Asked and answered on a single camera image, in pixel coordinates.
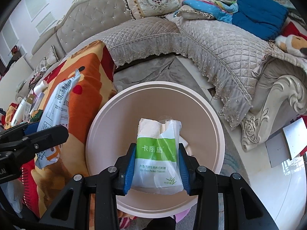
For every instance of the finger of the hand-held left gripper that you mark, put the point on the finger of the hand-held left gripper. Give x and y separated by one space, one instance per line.
48 135
30 127

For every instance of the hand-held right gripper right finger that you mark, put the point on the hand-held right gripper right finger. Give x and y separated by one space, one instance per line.
185 172

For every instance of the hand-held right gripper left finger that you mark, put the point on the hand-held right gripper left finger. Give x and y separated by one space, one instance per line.
128 172

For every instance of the green white tissue pack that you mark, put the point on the green white tissue pack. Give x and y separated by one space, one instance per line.
156 163

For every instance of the white snack packet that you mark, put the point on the white snack packet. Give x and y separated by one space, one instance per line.
57 100

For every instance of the pink round plastic basin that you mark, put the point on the pink round plastic basin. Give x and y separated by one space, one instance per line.
156 105

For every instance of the white bottle pink label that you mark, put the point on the white bottle pink label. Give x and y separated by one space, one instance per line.
40 87

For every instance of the pile of clothes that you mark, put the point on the pile of clothes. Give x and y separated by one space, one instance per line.
35 79

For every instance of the small embroidered pillow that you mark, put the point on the small embroidered pillow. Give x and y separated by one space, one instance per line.
50 54

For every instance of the orange red printed blanket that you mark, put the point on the orange red printed blanket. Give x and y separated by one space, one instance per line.
91 64

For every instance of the grey flat board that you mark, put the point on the grey flat board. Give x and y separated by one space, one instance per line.
277 151

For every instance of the white flat board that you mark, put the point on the white flat board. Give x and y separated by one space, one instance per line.
296 136

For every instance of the beige tufted headboard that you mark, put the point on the beige tufted headboard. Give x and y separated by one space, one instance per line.
91 21

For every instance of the beige tufted sofa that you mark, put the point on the beige tufted sofa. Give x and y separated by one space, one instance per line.
215 43

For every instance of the small beige cushion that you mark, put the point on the small beige cushion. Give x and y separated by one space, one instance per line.
189 15

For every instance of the plush toy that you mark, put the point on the plush toy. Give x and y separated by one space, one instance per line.
291 44

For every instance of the colourful light blue blanket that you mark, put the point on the colourful light blue blanket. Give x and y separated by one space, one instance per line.
203 6

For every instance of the dark blue quilt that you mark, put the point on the dark blue quilt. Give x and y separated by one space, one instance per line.
259 14

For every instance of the carved cream bed frame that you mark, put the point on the carved cream bed frame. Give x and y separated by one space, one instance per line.
271 100

